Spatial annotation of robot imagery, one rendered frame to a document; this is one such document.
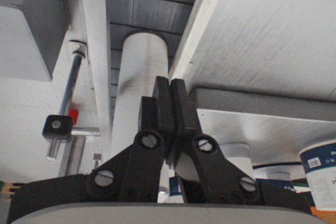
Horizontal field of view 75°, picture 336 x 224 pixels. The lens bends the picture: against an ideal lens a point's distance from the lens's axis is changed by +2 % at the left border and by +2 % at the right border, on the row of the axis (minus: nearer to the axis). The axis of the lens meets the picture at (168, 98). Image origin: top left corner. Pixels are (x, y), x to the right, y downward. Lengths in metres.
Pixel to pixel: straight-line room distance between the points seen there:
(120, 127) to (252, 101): 0.33
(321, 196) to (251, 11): 0.52
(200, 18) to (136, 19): 0.07
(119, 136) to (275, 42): 0.27
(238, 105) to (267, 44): 0.14
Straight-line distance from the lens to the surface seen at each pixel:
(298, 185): 2.14
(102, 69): 0.17
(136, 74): 0.20
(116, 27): 0.25
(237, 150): 0.59
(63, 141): 0.30
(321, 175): 0.69
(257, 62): 0.39
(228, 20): 0.31
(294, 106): 0.52
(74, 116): 0.54
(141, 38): 0.23
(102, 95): 0.20
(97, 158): 0.67
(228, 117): 0.44
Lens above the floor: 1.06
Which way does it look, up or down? 30 degrees down
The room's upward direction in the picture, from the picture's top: 179 degrees clockwise
